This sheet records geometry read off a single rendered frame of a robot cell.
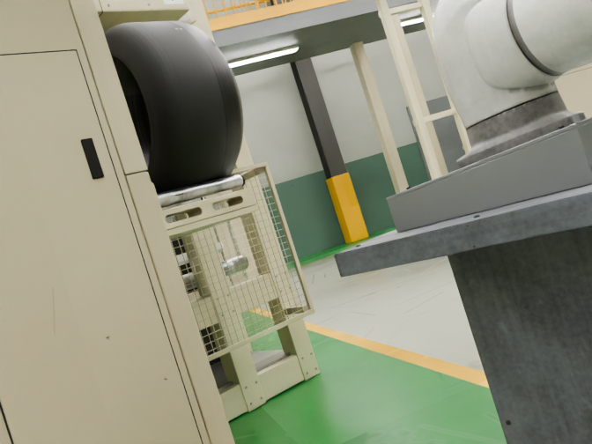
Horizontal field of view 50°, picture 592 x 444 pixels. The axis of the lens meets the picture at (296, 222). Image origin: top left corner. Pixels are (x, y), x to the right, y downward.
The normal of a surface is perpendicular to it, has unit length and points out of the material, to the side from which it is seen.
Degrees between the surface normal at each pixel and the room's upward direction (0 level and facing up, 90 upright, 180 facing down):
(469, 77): 93
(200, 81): 88
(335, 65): 90
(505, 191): 90
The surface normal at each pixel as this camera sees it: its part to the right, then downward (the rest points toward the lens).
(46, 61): 0.61, -0.19
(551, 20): -0.73, 0.44
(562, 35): -0.56, 0.64
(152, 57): -0.15, -0.22
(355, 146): 0.26, -0.07
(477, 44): -0.75, 0.23
